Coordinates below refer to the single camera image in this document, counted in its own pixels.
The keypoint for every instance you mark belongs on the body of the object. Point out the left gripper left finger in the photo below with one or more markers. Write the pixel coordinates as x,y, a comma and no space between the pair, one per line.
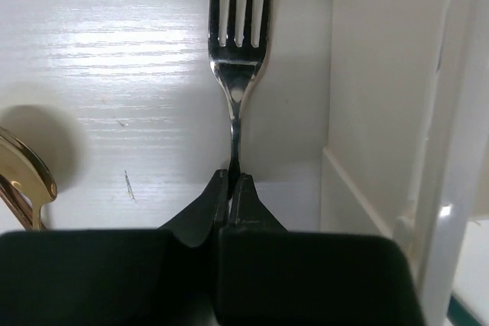
111,277

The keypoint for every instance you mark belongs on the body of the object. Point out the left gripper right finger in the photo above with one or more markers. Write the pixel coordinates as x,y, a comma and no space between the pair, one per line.
271,276

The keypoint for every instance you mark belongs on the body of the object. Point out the gold spoon green handle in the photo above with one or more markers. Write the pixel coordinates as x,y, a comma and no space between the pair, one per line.
27,173

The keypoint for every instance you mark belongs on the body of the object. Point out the silver steel fork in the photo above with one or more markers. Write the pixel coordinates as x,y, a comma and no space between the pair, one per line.
236,67

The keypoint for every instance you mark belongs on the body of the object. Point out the large white divided tray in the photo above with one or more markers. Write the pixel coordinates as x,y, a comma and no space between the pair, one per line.
407,130

